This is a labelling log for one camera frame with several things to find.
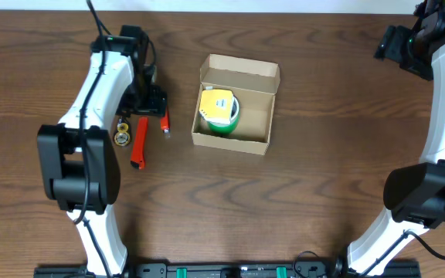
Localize orange utility knife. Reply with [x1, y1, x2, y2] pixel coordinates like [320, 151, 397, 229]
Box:
[131, 117, 148, 169]

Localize orange lighter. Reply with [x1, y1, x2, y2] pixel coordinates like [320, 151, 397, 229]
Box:
[160, 108, 170, 134]

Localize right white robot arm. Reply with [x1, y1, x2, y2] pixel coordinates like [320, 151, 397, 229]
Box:
[331, 0, 445, 277]

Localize green tape roll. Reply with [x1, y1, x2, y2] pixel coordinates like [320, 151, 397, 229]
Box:
[208, 97, 240, 135]

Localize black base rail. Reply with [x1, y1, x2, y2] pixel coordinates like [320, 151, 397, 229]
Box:
[33, 259, 422, 278]

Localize yellow sticky note pad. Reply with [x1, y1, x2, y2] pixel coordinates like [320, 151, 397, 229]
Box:
[199, 89, 234, 125]

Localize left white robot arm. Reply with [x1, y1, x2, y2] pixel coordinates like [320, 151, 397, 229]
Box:
[34, 25, 168, 277]

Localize cardboard box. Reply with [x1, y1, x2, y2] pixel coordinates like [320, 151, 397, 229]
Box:
[192, 54, 280, 155]

